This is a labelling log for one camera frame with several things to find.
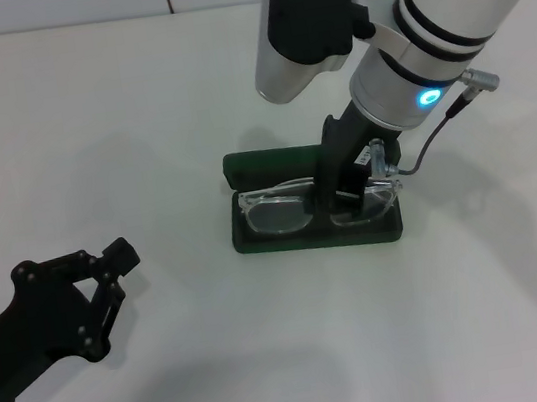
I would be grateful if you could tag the silver right wrist connector stub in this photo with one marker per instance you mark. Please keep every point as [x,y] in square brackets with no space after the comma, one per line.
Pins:
[378,159]

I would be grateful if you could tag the green glasses case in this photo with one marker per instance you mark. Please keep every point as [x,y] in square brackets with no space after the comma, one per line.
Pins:
[305,243]

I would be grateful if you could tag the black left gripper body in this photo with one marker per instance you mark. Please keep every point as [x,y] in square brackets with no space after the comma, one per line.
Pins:
[24,328]

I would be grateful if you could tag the clear transparent glasses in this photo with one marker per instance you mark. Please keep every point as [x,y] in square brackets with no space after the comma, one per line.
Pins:
[276,215]

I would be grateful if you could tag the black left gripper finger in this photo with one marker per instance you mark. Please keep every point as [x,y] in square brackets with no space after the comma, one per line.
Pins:
[109,305]
[120,256]

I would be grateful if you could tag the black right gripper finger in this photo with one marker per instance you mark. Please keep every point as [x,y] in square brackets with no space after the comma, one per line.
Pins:
[328,187]
[356,193]

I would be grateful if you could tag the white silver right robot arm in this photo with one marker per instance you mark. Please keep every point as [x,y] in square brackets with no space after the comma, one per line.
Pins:
[424,26]

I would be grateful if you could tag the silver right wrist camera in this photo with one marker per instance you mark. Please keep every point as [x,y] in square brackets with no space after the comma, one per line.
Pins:
[293,25]

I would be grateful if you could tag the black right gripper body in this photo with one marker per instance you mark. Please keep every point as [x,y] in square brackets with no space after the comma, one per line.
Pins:
[351,148]

